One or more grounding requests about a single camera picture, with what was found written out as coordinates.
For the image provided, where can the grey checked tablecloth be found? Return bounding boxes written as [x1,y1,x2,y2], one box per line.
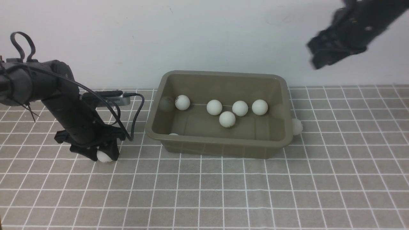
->
[0,85,409,230]

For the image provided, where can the olive green plastic bin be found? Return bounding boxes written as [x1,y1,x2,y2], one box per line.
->
[145,71,294,159]

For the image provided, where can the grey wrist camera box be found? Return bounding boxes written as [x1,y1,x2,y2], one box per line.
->
[81,90,131,108]

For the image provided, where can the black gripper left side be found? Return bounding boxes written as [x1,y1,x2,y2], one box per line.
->
[54,126,125,162]

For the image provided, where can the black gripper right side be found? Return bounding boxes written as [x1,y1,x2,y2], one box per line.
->
[307,6,389,70]

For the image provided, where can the white table-tennis ball behind bin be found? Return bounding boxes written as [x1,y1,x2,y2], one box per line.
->
[292,119,303,136]

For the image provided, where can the white printed table-tennis ball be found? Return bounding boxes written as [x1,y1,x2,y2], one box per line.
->
[175,95,190,111]

